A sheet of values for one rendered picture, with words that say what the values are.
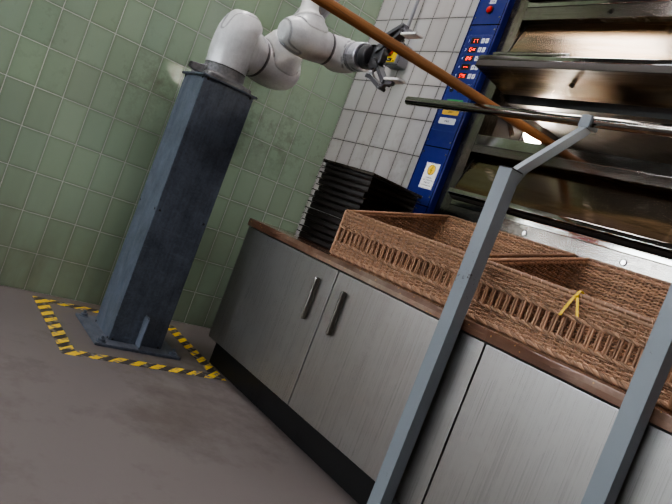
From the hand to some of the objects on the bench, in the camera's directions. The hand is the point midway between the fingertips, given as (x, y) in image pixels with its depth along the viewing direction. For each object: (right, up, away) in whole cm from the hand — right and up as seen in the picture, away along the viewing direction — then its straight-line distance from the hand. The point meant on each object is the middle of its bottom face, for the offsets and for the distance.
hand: (408, 58), depth 183 cm
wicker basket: (+10, -68, +22) cm, 72 cm away
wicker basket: (+44, -84, -24) cm, 97 cm away
